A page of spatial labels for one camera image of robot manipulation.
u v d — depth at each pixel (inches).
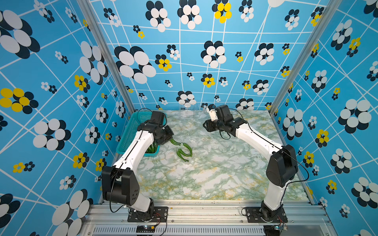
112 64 35.6
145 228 28.4
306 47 32.5
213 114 30.9
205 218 28.9
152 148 35.9
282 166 18.4
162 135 27.7
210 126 30.4
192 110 47.1
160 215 28.6
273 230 27.1
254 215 28.7
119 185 16.7
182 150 38.0
